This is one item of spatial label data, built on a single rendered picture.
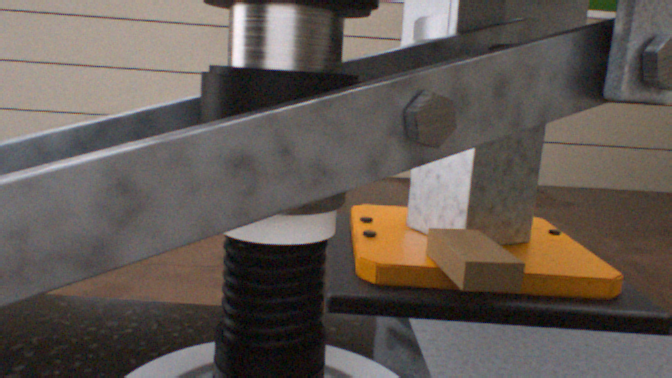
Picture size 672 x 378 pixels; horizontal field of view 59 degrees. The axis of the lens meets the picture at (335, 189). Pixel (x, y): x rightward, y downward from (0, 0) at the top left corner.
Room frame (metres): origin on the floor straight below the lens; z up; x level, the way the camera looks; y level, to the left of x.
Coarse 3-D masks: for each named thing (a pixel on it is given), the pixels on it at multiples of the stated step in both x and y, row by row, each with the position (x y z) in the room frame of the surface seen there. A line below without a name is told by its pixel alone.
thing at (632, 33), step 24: (456, 0) 0.49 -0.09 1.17; (480, 0) 0.50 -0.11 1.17; (504, 0) 0.51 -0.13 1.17; (624, 0) 0.36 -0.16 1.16; (648, 0) 0.36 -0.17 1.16; (456, 24) 0.49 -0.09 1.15; (480, 24) 0.50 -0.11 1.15; (624, 24) 0.36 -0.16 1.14; (648, 24) 0.36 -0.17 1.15; (624, 48) 0.35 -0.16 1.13; (624, 72) 0.35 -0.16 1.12; (624, 96) 0.35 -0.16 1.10; (648, 96) 0.36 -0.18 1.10
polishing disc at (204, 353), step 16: (176, 352) 0.41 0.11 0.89; (192, 352) 0.41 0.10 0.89; (208, 352) 0.42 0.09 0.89; (336, 352) 0.43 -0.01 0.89; (144, 368) 0.39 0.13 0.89; (160, 368) 0.39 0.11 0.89; (176, 368) 0.39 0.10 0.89; (192, 368) 0.39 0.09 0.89; (208, 368) 0.39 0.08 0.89; (336, 368) 0.40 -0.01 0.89; (352, 368) 0.41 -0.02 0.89; (368, 368) 0.41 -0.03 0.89; (384, 368) 0.41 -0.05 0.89
